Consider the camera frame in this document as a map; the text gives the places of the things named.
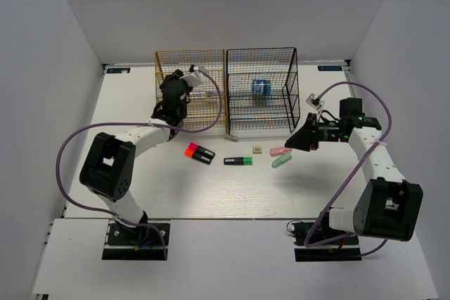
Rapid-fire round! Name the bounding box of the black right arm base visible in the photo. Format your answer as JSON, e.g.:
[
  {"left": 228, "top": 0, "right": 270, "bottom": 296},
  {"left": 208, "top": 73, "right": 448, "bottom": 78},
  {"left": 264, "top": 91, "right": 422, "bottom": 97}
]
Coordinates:
[{"left": 285, "top": 220, "right": 362, "bottom": 263}]

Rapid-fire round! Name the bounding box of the orange cap highlighter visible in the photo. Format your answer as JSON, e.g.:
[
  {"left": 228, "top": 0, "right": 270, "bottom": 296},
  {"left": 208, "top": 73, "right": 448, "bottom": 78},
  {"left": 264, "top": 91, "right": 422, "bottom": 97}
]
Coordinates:
[{"left": 184, "top": 148, "right": 212, "bottom": 165}]

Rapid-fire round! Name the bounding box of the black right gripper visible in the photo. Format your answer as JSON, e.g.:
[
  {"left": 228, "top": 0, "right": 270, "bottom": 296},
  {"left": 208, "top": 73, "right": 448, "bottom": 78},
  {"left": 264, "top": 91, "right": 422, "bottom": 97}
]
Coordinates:
[{"left": 285, "top": 112, "right": 346, "bottom": 151}]

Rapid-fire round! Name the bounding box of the dark table label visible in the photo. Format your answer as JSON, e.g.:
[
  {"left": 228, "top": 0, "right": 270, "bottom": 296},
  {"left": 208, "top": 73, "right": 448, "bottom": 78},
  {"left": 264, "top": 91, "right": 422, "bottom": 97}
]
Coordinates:
[
  {"left": 106, "top": 67, "right": 131, "bottom": 74},
  {"left": 317, "top": 65, "right": 342, "bottom": 72}
]

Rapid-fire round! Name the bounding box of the gold wire basket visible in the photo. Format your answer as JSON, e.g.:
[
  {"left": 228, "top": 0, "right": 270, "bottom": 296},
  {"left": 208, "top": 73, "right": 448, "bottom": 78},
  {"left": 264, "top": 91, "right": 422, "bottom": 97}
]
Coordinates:
[{"left": 154, "top": 49, "right": 228, "bottom": 131}]

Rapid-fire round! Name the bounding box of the pink cap highlighter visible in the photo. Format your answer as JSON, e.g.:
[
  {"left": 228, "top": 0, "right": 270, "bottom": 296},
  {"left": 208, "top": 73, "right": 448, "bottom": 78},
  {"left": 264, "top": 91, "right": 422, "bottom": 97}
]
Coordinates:
[{"left": 188, "top": 143, "right": 215, "bottom": 159}]

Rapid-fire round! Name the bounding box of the beige eraser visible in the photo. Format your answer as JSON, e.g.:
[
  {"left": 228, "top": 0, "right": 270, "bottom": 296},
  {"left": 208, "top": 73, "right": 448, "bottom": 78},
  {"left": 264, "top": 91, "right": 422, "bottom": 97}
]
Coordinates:
[{"left": 252, "top": 146, "right": 262, "bottom": 154}]

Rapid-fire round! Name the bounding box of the grey eraser block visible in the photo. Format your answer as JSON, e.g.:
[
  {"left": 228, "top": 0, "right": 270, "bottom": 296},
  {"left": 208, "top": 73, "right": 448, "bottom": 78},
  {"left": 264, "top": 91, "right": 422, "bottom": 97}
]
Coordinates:
[{"left": 224, "top": 134, "right": 238, "bottom": 142}]

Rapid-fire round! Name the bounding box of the dark right table label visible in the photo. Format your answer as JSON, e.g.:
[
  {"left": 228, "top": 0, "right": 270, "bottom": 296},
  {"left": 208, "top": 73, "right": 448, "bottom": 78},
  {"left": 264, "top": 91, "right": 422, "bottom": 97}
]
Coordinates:
[{"left": 317, "top": 65, "right": 342, "bottom": 72}]

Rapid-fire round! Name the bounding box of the pink translucent highlighter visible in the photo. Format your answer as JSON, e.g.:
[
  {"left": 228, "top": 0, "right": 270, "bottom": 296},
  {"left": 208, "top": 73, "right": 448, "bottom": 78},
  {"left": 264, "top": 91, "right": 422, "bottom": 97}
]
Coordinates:
[{"left": 269, "top": 147, "right": 292, "bottom": 157}]

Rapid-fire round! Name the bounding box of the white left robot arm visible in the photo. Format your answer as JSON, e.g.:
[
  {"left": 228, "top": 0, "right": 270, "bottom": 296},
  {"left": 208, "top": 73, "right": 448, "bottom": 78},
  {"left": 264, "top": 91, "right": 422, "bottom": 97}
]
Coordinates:
[{"left": 79, "top": 70, "right": 193, "bottom": 243}]

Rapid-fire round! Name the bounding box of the green translucent highlighter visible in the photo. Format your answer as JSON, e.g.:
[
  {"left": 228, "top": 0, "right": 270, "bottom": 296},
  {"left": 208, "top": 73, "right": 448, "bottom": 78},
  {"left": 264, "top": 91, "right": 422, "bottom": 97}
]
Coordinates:
[{"left": 271, "top": 152, "right": 292, "bottom": 169}]

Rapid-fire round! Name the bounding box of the green cap highlighter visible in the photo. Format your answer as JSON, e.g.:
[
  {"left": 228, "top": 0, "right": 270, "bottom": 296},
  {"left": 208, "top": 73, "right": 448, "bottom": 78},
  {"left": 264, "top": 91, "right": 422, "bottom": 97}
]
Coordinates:
[{"left": 223, "top": 157, "right": 252, "bottom": 166}]

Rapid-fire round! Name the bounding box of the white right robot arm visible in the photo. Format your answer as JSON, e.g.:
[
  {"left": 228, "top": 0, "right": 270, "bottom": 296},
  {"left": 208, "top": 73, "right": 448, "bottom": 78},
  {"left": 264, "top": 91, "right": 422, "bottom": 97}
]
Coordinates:
[{"left": 285, "top": 98, "right": 423, "bottom": 247}]

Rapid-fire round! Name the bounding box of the black wire basket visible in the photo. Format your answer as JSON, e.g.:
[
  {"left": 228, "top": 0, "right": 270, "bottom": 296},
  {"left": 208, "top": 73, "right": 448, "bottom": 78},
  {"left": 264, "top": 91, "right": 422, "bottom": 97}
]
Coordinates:
[{"left": 225, "top": 47, "right": 300, "bottom": 133}]

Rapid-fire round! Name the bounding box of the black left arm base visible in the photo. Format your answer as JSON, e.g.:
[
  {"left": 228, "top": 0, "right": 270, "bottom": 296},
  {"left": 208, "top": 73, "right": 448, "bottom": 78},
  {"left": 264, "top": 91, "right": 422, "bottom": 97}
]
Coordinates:
[{"left": 101, "top": 221, "right": 170, "bottom": 261}]

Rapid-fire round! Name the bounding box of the dark left table label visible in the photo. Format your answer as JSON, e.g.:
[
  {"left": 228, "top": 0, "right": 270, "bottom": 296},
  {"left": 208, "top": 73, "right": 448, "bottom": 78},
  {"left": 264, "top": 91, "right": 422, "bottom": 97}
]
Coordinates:
[{"left": 106, "top": 67, "right": 131, "bottom": 74}]

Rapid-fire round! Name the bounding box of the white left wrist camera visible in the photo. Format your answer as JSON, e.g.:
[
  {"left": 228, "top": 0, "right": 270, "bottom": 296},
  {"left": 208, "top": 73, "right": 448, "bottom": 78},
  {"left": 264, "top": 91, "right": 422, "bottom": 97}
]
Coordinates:
[{"left": 181, "top": 65, "right": 209, "bottom": 88}]

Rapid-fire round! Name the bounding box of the blue tape box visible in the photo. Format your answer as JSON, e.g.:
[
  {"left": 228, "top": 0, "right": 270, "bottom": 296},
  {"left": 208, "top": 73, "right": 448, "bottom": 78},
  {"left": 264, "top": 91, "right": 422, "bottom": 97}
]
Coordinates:
[{"left": 252, "top": 79, "right": 271, "bottom": 96}]

